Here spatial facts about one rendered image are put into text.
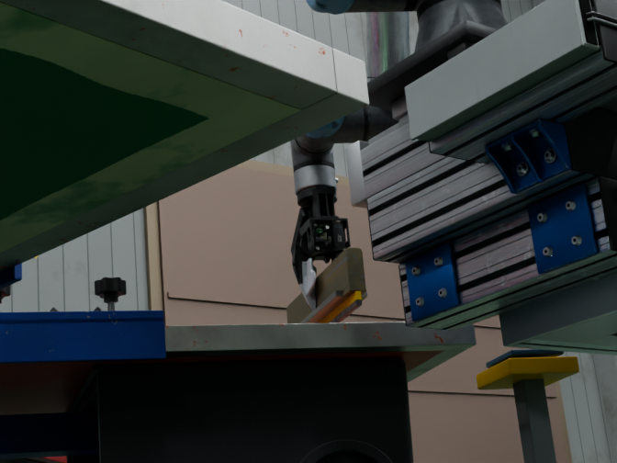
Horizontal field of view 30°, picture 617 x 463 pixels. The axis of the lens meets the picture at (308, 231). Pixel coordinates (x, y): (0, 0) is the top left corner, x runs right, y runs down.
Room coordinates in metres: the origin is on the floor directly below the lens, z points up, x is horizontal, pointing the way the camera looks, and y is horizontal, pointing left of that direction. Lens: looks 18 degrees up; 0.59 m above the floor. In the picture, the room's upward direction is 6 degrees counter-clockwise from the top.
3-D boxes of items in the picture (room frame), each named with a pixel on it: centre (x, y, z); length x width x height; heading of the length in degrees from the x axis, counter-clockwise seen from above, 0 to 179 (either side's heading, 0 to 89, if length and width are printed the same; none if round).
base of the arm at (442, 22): (1.42, -0.24, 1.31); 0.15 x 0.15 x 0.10
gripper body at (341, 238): (1.94, -0.02, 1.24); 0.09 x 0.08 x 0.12; 19
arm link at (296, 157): (1.94, -0.02, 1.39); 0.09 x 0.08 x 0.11; 9
